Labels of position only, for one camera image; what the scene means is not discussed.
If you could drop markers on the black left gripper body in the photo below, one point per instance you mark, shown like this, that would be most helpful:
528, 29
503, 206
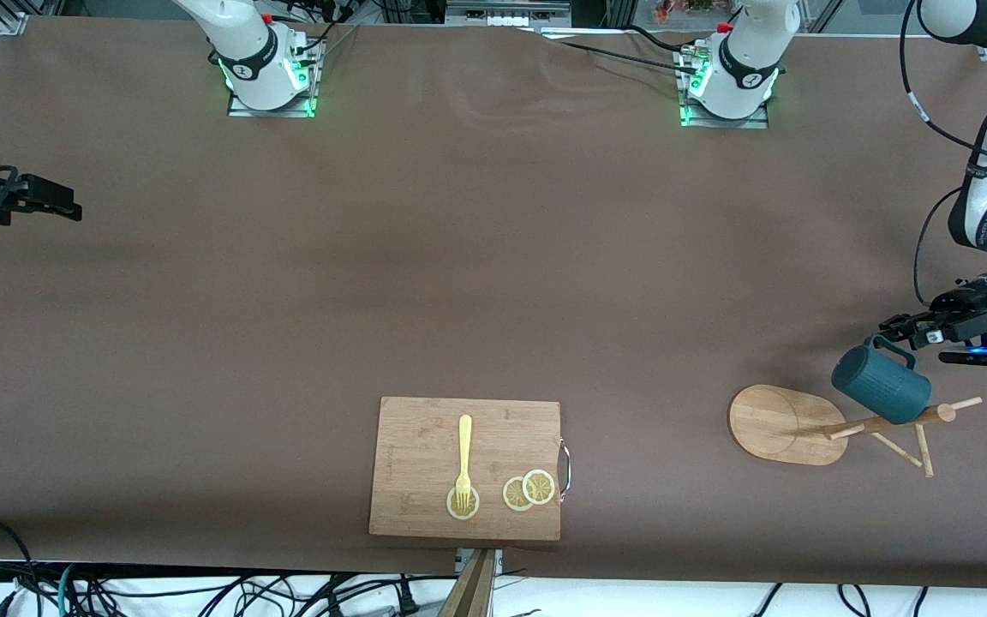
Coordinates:
962, 314

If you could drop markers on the teal mug yellow inside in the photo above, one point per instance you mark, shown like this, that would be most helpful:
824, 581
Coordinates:
883, 386

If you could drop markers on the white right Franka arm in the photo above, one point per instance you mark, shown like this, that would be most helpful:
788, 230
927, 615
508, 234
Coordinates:
245, 43

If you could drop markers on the wooden mug rack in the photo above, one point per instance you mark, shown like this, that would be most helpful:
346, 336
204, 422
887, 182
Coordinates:
768, 424

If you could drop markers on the lemon slice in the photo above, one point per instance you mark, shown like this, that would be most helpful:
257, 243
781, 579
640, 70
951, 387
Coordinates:
452, 510
512, 495
539, 487

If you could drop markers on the bamboo cutting board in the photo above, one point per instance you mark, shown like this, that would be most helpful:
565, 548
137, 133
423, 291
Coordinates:
416, 454

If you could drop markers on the yellow plastic fork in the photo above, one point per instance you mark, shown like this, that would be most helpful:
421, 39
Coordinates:
464, 446

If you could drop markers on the white power strip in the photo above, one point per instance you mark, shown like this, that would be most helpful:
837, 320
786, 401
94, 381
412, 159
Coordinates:
506, 15

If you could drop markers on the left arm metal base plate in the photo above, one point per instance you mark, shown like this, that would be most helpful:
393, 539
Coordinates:
759, 122

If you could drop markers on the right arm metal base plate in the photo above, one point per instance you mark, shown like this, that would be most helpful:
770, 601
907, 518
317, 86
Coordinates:
305, 107

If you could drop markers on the metal post bracket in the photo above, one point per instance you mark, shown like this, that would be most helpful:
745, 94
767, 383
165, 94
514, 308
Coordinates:
499, 561

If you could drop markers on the wooden post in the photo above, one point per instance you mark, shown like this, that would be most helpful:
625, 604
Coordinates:
469, 591

